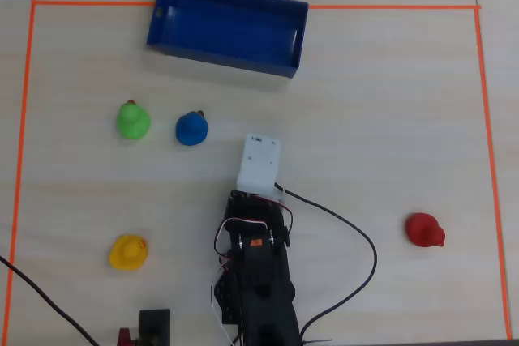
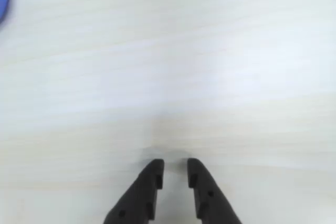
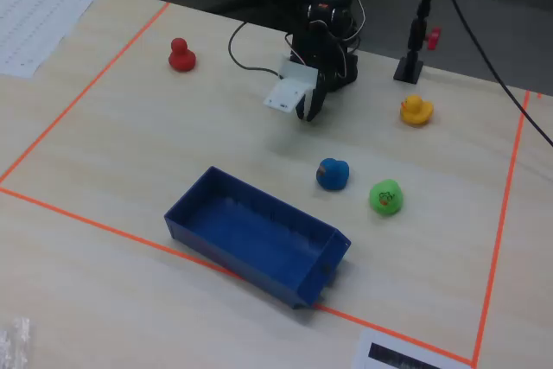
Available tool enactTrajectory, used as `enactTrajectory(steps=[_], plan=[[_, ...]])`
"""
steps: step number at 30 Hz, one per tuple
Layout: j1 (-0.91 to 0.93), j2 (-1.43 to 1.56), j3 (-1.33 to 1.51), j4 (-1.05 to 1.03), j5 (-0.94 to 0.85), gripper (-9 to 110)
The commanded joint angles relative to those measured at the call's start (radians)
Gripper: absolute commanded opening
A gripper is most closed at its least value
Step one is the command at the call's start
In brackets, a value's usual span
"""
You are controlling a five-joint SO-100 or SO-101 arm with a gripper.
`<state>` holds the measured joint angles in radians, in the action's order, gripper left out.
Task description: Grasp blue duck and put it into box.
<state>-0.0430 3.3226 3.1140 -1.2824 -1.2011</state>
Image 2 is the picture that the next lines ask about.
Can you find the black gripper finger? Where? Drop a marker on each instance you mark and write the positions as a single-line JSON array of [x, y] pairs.
[[136, 197], [210, 203]]

